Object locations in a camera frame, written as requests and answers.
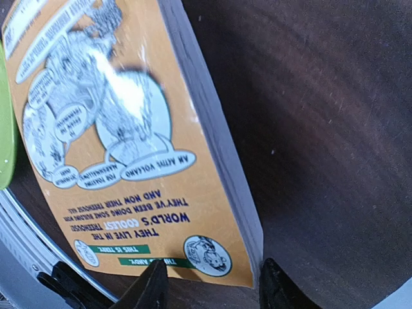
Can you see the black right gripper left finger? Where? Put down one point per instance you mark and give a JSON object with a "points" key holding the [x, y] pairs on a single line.
{"points": [[149, 291]]}

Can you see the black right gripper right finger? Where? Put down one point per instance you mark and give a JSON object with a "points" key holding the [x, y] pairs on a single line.
{"points": [[278, 291]]}

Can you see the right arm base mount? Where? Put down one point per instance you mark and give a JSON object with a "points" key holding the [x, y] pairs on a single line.
{"points": [[76, 291]]}

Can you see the orange cartoon booklet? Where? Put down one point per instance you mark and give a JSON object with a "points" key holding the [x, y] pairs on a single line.
{"points": [[128, 141]]}

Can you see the front aluminium rail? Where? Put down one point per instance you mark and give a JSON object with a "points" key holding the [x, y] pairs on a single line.
{"points": [[34, 250]]}

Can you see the green plastic plate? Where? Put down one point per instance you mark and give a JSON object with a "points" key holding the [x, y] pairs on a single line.
{"points": [[8, 133]]}

